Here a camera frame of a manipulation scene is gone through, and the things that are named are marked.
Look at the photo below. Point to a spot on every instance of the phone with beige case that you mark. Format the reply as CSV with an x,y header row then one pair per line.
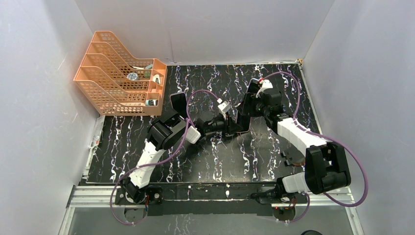
x,y
243,121

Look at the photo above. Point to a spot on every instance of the orange mesh desk organizer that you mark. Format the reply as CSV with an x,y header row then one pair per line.
x,y
101,77

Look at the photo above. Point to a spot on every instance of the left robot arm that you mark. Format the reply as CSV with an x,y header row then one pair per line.
x,y
162,134

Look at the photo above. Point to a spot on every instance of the phone with clear pink case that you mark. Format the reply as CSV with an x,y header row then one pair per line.
x,y
179,103

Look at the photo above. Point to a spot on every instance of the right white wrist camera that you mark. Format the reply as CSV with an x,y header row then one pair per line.
x,y
263,85

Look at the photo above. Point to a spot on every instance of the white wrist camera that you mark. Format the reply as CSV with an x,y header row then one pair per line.
x,y
263,85
223,107

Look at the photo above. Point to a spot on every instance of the black stand with wooden base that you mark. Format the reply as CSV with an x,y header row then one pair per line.
x,y
292,158

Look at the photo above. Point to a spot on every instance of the aluminium rail frame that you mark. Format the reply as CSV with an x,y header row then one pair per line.
x,y
104,196

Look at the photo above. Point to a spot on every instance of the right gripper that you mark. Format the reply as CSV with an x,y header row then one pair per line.
x,y
250,99

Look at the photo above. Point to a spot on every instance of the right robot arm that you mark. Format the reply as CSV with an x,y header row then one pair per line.
x,y
326,166

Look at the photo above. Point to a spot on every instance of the round tape roll in organizer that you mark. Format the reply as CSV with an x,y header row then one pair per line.
x,y
133,76

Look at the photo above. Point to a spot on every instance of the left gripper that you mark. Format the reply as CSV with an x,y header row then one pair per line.
x,y
230,127

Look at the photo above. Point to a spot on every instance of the small items in organizer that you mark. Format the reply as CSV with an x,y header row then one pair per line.
x,y
151,102

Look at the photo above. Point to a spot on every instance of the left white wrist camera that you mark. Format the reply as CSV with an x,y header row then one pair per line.
x,y
223,107

